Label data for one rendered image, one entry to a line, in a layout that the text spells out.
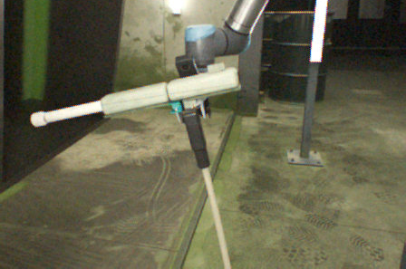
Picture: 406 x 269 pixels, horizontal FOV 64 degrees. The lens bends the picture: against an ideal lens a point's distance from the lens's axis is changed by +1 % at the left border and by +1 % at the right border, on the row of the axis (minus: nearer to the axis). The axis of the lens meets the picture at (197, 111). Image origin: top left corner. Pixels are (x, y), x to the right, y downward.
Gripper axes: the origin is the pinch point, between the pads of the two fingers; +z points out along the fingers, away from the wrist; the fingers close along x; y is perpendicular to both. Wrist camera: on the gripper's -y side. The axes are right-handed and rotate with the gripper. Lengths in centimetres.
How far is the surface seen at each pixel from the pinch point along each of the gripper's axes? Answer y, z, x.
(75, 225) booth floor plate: 50, -40, 64
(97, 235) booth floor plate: 53, -34, 53
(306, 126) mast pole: 57, -120, -45
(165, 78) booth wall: 24, -215, 54
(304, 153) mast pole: 74, -120, -41
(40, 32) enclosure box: -26, -55, 59
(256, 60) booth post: 25, -205, -28
